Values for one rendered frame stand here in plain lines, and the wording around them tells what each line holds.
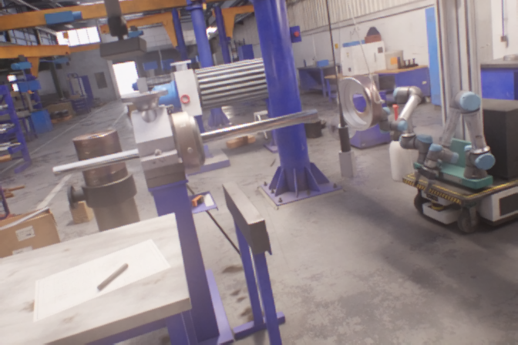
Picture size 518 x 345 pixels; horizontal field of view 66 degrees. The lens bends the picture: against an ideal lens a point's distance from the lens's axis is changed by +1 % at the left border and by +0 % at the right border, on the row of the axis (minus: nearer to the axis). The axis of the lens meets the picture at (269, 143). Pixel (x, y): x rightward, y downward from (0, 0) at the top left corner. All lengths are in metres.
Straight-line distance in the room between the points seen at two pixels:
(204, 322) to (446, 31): 2.62
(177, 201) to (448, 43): 2.31
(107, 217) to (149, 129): 1.76
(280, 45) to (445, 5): 1.54
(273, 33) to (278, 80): 0.46
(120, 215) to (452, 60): 3.04
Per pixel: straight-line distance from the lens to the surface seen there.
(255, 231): 1.67
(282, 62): 4.04
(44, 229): 4.19
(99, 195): 3.76
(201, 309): 2.43
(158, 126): 2.22
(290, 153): 4.17
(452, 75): 3.41
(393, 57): 8.49
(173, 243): 1.64
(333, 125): 2.94
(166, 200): 2.14
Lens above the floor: 1.53
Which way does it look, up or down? 13 degrees down
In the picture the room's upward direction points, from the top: 10 degrees counter-clockwise
